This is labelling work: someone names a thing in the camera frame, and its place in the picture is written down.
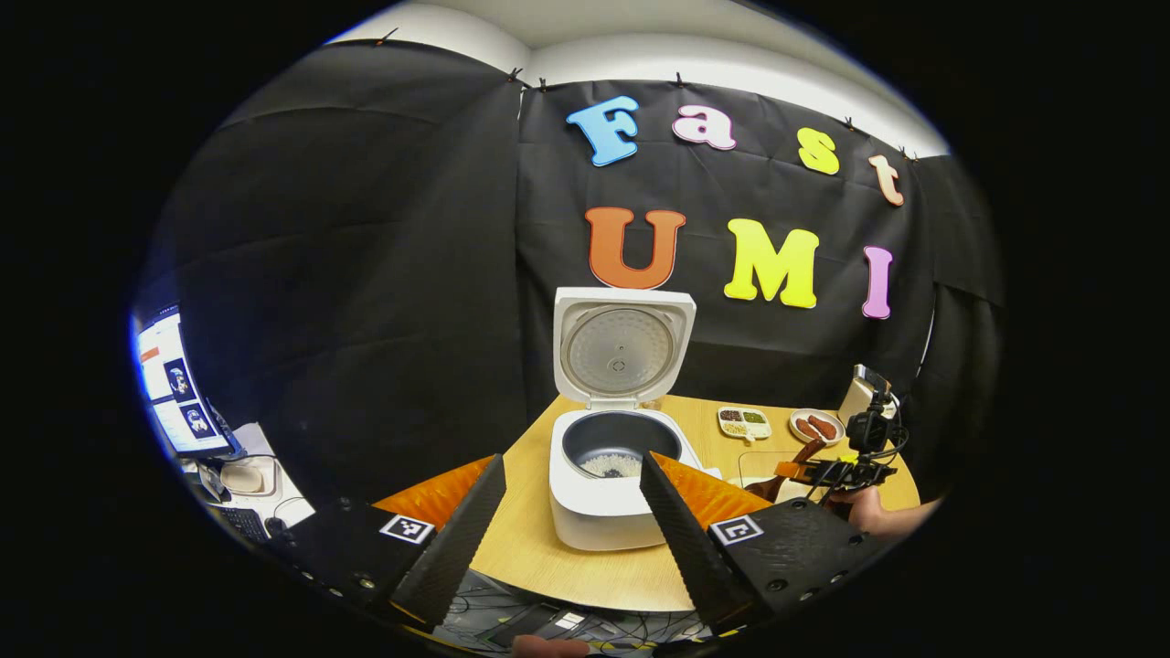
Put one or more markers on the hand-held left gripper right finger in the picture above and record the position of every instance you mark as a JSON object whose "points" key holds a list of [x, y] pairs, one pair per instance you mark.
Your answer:
{"points": [[686, 548]]}

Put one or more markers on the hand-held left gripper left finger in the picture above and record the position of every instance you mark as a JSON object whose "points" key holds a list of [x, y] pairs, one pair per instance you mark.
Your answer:
{"points": [[452, 548]]}

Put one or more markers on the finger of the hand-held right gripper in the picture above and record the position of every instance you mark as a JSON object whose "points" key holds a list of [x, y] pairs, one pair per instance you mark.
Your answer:
{"points": [[836, 472]]}

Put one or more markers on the brown wooden spoon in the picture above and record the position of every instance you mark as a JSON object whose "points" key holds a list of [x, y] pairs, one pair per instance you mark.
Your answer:
{"points": [[804, 452]]}

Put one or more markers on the white rice cooker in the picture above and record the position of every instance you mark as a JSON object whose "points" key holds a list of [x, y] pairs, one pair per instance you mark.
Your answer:
{"points": [[603, 521]]}

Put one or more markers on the white toaster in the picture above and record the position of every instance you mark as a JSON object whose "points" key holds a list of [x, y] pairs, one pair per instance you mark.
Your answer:
{"points": [[856, 397]]}

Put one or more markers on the brown meat piece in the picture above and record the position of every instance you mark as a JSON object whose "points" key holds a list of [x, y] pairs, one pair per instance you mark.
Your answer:
{"points": [[806, 429], [823, 426]]}

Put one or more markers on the white round plate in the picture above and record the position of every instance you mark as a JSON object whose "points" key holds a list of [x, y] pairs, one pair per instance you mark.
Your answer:
{"points": [[797, 413]]}

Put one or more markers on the white divided grain tray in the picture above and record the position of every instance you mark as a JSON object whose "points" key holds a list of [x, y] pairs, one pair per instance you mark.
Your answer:
{"points": [[742, 423]]}

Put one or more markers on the white side table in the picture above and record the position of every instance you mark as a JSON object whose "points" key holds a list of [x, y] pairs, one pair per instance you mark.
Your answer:
{"points": [[283, 493]]}

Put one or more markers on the black keyboard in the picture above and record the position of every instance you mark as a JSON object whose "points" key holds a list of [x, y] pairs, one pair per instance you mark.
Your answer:
{"points": [[242, 524]]}

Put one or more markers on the small white dish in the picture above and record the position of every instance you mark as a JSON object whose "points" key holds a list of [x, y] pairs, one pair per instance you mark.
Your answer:
{"points": [[245, 477]]}

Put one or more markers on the black backdrop cloth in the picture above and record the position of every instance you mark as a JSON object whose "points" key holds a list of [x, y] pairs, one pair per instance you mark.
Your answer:
{"points": [[366, 274]]}

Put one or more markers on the computer monitor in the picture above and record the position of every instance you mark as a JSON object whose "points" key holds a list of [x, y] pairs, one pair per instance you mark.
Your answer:
{"points": [[178, 393]]}

